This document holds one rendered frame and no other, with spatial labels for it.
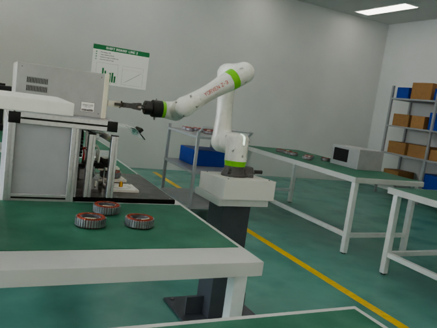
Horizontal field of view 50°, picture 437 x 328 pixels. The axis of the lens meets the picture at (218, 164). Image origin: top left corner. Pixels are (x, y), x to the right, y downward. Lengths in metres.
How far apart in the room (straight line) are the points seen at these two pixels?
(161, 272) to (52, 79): 1.08
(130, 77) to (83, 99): 5.64
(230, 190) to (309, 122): 6.98
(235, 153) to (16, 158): 1.18
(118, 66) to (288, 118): 3.37
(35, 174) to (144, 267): 0.82
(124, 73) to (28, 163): 5.82
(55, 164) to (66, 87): 0.35
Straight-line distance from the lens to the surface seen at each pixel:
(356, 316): 1.36
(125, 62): 7.83
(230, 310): 1.69
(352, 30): 10.01
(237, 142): 2.66
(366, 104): 10.32
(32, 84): 2.20
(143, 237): 1.72
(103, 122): 2.11
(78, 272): 1.42
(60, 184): 2.13
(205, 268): 1.54
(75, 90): 2.22
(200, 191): 2.76
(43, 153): 2.10
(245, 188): 2.60
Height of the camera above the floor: 1.26
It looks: 7 degrees down
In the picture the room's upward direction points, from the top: 8 degrees clockwise
